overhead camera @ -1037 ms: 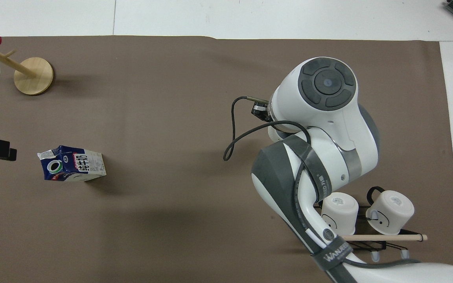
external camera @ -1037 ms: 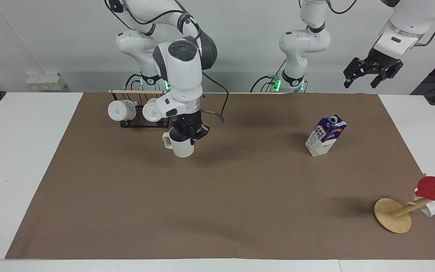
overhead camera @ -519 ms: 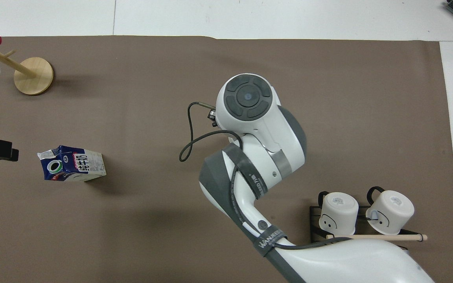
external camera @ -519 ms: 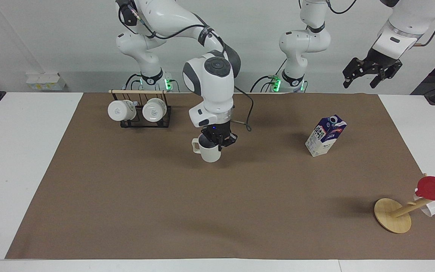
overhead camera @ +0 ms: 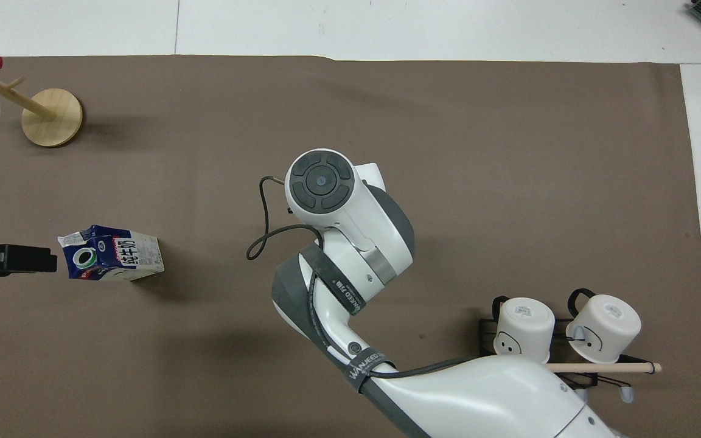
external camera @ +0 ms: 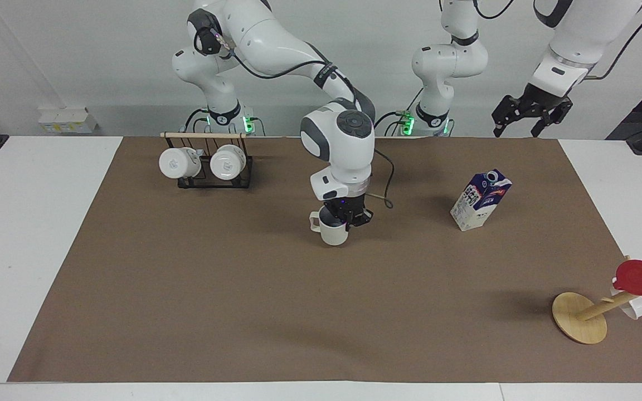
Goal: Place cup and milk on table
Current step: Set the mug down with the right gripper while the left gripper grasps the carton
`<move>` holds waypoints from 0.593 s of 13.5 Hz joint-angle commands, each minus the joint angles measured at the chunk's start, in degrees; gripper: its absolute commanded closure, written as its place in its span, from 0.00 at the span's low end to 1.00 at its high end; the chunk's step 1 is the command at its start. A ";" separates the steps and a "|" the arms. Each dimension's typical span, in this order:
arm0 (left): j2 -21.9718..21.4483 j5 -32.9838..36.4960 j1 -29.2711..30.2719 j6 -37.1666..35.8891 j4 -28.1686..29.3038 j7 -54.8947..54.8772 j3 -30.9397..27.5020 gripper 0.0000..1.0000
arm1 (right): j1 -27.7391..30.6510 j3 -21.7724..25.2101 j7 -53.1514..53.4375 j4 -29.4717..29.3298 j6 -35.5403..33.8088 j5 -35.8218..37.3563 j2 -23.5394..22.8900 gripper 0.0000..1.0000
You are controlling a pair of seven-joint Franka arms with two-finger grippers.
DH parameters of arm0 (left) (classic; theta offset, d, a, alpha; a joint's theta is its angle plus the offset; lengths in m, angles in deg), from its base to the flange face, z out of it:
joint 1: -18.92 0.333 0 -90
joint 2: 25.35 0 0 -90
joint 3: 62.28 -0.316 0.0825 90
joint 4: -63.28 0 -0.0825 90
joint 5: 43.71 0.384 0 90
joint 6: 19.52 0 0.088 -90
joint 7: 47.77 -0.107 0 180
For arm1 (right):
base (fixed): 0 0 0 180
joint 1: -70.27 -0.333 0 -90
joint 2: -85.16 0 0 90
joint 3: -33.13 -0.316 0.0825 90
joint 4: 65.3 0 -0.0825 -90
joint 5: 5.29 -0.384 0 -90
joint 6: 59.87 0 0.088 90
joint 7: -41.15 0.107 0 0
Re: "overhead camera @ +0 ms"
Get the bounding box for white cup with face print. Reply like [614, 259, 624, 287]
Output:
[565, 288, 643, 364]
[492, 296, 556, 365]

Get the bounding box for blue and white milk carton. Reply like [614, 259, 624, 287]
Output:
[57, 224, 166, 282]

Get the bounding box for wooden dowel rod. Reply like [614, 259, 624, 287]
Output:
[546, 361, 663, 374]

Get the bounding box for wooden mug tree stand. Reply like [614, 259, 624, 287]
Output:
[0, 67, 84, 148]

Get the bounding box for black wire cup rack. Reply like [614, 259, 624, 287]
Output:
[478, 315, 657, 403]

